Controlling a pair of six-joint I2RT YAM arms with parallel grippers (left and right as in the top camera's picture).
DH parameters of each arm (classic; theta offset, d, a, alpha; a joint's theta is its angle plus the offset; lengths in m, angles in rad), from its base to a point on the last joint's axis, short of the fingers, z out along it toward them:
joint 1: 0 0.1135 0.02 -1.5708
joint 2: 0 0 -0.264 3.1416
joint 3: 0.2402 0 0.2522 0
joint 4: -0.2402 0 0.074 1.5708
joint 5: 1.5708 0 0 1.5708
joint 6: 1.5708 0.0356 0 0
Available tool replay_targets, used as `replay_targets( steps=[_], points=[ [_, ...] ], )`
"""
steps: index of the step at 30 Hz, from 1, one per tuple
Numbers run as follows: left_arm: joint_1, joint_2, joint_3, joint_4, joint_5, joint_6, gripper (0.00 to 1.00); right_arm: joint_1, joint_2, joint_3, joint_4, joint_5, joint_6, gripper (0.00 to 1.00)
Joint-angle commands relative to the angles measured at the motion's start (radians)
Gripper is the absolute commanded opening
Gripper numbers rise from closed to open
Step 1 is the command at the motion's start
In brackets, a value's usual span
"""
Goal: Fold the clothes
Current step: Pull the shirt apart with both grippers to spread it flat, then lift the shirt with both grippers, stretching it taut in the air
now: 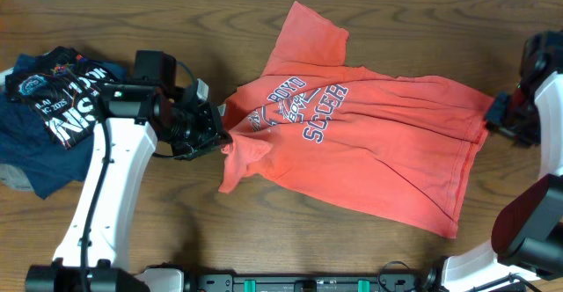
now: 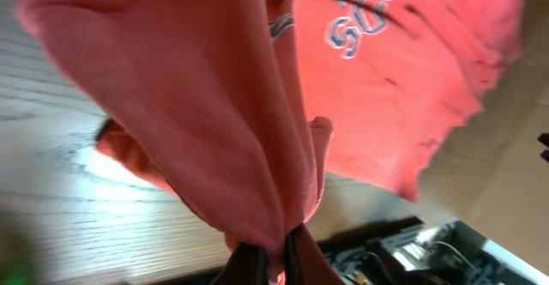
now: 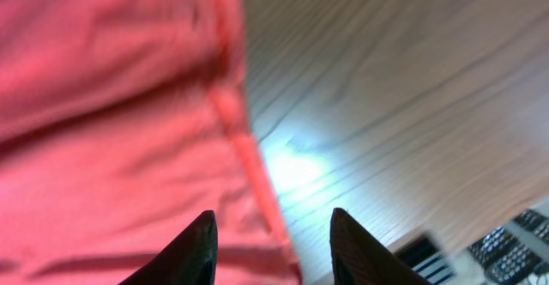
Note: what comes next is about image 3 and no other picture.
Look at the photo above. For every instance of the orange red t-shirt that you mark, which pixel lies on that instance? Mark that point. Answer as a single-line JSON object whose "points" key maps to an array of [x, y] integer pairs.
{"points": [[121, 122]]}

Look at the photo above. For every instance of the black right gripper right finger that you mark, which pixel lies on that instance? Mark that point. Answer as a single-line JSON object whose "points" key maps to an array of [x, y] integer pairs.
{"points": [[360, 259]]}

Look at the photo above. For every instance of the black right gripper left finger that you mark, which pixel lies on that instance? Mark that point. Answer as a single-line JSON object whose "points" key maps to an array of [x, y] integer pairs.
{"points": [[190, 259]]}

